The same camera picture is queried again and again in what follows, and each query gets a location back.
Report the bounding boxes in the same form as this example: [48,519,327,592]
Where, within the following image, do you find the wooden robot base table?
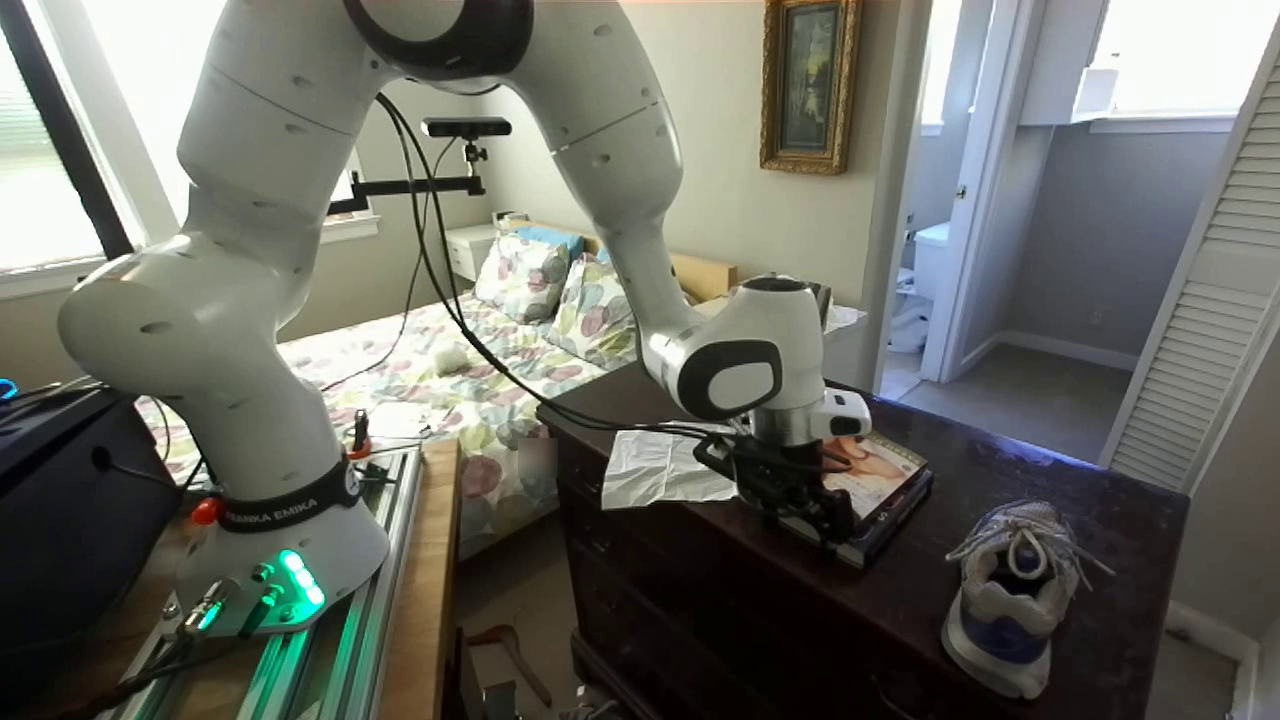
[22,437,463,720]

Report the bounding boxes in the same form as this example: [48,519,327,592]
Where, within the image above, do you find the white louvered door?
[1105,22,1280,491]

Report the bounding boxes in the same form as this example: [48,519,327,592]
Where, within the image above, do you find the black case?
[0,382,178,668]

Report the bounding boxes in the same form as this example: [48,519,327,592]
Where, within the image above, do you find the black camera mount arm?
[327,117,513,214]

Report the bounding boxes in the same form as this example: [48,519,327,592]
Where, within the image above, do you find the white paper napkin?
[598,433,734,513]

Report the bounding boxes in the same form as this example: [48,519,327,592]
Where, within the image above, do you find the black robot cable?
[372,86,724,440]

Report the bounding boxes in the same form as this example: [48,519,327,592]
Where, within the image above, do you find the floral bed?
[285,220,634,557]

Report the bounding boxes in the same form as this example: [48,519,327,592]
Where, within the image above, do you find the dark wooden dresser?
[540,362,1187,720]

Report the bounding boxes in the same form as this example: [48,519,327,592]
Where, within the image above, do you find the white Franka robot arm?
[60,0,832,635]

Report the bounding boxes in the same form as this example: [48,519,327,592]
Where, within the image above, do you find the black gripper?
[691,437,857,544]

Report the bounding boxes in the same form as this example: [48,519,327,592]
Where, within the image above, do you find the gold framed picture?
[761,0,859,176]

